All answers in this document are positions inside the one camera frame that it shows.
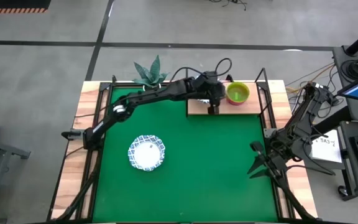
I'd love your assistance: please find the potted plant in white pot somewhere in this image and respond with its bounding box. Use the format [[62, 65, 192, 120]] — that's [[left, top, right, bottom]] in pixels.
[[132, 55, 170, 93]]

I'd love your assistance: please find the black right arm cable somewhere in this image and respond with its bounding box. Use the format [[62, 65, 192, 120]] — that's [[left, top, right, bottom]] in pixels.
[[302, 133, 336, 175]]

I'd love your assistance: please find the coiled black cable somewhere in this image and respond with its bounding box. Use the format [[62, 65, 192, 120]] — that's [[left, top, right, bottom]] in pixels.
[[340, 58, 358, 82]]

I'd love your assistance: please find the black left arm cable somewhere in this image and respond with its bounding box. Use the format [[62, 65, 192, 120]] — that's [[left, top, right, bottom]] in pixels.
[[170, 57, 233, 82]]

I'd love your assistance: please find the green table mat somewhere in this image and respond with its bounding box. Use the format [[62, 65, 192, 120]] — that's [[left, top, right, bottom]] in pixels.
[[91, 86, 278, 223]]

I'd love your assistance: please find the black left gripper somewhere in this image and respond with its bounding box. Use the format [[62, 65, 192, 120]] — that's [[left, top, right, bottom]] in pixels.
[[194, 71, 227, 115]]

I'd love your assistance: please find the white paper sheet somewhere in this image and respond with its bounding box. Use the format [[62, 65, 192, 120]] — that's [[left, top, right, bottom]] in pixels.
[[309, 129, 344, 164]]

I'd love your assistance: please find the black floor cable bundle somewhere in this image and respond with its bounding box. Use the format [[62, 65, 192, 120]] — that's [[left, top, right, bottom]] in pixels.
[[208, 0, 248, 12]]

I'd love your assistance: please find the yellow floor cable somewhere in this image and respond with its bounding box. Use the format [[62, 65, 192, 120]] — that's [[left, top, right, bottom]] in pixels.
[[286, 62, 336, 116]]

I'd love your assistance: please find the wooden shelf board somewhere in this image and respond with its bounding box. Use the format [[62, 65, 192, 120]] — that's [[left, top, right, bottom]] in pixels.
[[187, 81, 262, 115]]

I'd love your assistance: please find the small black clamp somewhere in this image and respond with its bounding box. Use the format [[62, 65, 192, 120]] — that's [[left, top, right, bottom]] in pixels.
[[61, 129, 84, 141]]

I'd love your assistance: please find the black metal table frame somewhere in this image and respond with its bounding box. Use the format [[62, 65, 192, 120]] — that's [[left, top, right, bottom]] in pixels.
[[47, 67, 319, 223]]

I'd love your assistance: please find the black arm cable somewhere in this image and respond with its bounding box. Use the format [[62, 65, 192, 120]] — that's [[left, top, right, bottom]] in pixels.
[[302, 133, 336, 175], [170, 57, 233, 82]]

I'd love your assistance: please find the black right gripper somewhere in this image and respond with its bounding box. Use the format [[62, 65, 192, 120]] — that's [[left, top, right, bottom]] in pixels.
[[247, 141, 288, 187]]

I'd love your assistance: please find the black mat with hazard stripe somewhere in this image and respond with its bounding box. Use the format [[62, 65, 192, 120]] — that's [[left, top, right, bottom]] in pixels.
[[0, 0, 52, 14]]

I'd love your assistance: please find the grey metal side table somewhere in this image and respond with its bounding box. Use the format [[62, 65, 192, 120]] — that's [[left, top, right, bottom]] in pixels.
[[0, 134, 31, 220]]

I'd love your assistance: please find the black stand beam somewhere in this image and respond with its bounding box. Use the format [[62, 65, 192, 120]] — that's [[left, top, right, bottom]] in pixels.
[[314, 105, 354, 134]]

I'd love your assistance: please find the yellow plastic bowl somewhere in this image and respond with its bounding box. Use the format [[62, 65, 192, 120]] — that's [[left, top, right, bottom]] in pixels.
[[226, 81, 250, 105]]

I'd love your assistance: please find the green plastic bowl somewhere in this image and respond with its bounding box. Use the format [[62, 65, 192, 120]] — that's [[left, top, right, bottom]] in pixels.
[[228, 83, 248, 103]]

